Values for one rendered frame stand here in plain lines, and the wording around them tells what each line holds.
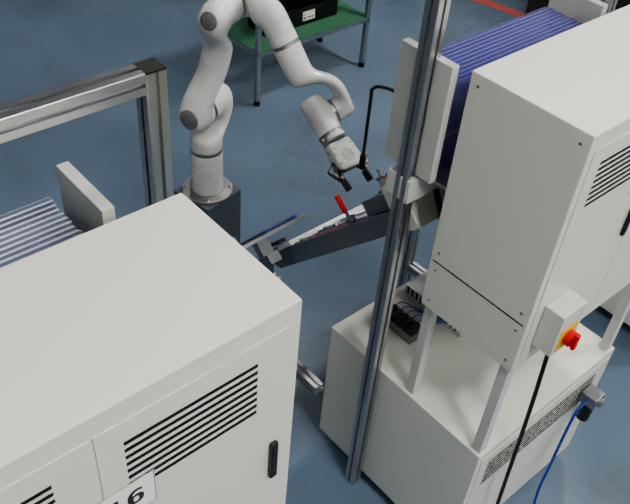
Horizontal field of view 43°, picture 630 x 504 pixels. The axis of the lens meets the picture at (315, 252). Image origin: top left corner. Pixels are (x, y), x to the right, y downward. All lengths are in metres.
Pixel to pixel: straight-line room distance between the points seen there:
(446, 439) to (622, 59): 1.19
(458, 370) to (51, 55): 3.71
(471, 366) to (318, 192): 1.85
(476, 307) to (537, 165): 0.47
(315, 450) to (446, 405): 0.76
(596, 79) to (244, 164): 2.79
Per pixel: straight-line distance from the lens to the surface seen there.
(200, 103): 2.73
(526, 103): 1.74
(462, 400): 2.53
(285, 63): 2.53
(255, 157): 4.44
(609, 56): 2.00
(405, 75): 1.93
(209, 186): 2.97
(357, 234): 2.31
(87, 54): 5.48
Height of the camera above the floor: 2.55
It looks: 41 degrees down
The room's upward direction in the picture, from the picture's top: 5 degrees clockwise
